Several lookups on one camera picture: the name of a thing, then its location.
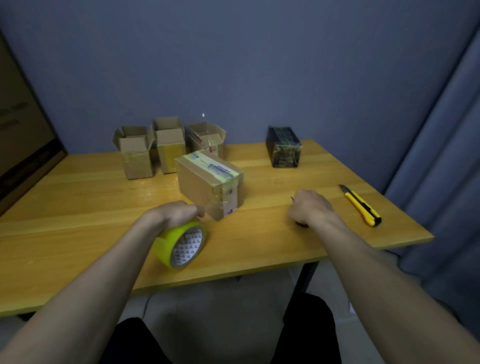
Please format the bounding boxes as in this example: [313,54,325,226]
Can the person's black trousers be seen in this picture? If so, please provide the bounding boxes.
[99,292,342,364]

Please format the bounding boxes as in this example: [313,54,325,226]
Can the yellow utility knife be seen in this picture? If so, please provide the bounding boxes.
[338,183,383,228]

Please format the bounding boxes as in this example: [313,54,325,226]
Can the small carton red label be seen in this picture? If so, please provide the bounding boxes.
[184,121,227,160]

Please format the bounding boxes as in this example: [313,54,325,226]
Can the person's left forearm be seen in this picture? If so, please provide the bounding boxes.
[0,219,166,364]

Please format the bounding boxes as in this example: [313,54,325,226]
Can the small carton yellow tape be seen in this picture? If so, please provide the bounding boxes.
[152,116,187,175]

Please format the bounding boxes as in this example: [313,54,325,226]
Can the brown box with white label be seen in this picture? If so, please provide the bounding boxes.
[174,149,245,222]

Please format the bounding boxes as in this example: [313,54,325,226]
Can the person's left hand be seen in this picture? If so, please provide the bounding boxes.
[140,200,206,237]

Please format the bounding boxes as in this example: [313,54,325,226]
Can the black handled scissors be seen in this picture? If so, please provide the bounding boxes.
[290,196,310,229]

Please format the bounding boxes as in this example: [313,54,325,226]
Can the person's right hand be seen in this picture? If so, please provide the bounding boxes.
[287,188,340,230]

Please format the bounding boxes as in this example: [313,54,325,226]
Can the yellow tape roll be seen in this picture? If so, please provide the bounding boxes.
[151,220,208,271]

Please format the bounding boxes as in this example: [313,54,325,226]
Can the grey pleated curtain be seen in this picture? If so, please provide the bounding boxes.
[384,22,480,338]

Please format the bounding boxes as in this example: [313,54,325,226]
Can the large flat brown carton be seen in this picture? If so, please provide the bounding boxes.
[0,33,68,217]

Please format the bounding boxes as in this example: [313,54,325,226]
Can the black table leg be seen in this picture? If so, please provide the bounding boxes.
[292,261,320,297]

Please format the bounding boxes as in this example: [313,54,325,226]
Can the black cardboard box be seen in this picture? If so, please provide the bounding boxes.
[265,125,303,169]

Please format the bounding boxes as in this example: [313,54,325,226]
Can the person's right forearm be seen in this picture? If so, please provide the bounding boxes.
[311,219,480,364]

